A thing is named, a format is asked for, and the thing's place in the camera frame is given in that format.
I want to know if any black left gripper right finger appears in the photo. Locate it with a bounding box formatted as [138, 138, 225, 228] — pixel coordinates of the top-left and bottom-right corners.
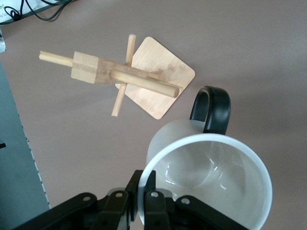
[143, 170, 243, 230]

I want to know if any white mug black handle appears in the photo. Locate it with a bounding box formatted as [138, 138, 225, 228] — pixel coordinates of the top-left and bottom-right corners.
[137, 85, 273, 230]

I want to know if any wooden cup rack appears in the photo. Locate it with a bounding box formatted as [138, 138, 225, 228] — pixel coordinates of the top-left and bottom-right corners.
[38, 34, 196, 120]

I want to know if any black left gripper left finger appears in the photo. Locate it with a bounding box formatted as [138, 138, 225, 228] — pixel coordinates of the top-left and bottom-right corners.
[13, 169, 145, 230]

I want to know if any black cable bundle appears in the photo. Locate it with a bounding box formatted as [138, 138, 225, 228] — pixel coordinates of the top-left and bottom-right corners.
[0, 0, 72, 23]

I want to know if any white board with dark edge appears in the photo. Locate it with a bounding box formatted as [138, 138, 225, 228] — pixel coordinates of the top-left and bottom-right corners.
[0, 0, 47, 25]

